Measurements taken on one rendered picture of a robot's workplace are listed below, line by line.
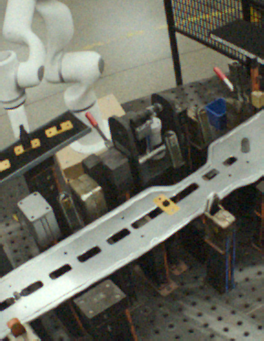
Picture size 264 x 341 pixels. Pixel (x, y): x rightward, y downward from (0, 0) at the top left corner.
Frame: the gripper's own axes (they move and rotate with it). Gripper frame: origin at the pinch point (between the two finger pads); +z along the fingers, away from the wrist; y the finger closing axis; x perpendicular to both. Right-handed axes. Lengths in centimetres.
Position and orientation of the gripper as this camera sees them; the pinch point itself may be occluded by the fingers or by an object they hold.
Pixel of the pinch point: (25, 140)
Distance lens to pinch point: 166.3
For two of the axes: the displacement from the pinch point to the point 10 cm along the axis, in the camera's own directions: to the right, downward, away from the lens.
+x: 9.3, -3.3, 1.7
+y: 3.5, 6.0, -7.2
